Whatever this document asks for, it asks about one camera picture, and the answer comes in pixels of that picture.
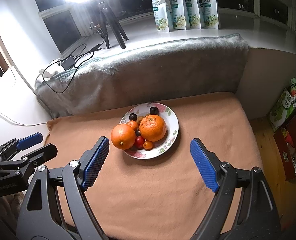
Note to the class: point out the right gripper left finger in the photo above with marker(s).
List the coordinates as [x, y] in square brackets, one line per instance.
[55, 205]

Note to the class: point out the red box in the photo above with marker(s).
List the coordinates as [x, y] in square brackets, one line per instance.
[285, 138]

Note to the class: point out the red cherry tomato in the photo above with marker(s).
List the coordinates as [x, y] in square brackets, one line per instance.
[139, 142]

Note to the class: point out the floral white plate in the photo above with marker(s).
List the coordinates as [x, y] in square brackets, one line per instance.
[160, 147]

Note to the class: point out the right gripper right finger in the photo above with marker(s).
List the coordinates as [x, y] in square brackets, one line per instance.
[256, 216]

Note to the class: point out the rough tangerine on plate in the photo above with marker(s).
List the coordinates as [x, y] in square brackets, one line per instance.
[153, 128]

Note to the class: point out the grey cushion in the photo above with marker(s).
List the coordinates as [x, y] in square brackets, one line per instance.
[168, 70]

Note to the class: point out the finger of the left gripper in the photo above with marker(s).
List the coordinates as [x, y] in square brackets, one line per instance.
[28, 142]
[36, 158]

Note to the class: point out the large brown longan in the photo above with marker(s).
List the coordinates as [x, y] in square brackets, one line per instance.
[139, 119]

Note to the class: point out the gloved left hand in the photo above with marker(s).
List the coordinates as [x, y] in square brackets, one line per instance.
[10, 206]

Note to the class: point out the green juice carton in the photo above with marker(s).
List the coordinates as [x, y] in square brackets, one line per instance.
[284, 107]

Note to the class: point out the orange cherry tomato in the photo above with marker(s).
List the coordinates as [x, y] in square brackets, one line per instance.
[148, 145]

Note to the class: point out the black power adapter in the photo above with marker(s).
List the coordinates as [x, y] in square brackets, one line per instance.
[68, 63]

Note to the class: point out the large smooth orange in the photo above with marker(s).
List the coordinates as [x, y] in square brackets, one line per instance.
[123, 136]

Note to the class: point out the black camera tripod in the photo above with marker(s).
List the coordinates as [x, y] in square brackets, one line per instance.
[102, 15]

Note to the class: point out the white floral pouch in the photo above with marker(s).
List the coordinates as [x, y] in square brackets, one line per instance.
[178, 14]
[194, 14]
[162, 15]
[210, 14]

